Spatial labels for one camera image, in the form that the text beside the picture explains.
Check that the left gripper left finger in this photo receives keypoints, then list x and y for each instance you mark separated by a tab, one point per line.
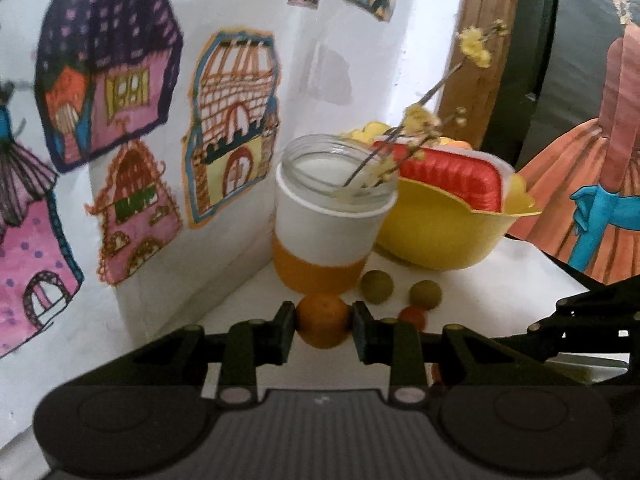
249	345

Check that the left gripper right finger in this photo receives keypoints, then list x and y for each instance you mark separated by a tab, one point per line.
397	345

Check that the red cherry tomato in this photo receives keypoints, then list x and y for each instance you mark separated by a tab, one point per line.
414	315

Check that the olive green small fruit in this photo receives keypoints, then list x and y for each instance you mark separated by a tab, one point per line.
376	286

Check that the small orange tangerine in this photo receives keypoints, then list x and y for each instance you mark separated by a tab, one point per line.
323	320

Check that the metal tray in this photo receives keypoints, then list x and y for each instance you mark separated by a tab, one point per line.
587	370

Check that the white printed table cloth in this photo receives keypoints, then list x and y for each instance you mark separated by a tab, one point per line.
500	296

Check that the yellow plastic bowl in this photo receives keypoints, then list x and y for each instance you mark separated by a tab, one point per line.
444	237

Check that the lady in orange dress poster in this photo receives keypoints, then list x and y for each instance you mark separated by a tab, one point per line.
587	181

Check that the white orange glass jar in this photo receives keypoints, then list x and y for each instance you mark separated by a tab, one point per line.
333	195

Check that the red plastic toy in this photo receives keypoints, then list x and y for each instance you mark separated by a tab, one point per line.
474	180

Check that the orange plastic toy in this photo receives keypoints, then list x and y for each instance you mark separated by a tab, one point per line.
457	144

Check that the yellow flower branch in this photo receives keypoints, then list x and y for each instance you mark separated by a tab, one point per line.
419	126

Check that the houses drawing paper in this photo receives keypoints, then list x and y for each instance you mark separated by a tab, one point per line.
136	152

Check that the brown wooden door frame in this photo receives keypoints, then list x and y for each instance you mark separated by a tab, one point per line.
471	87

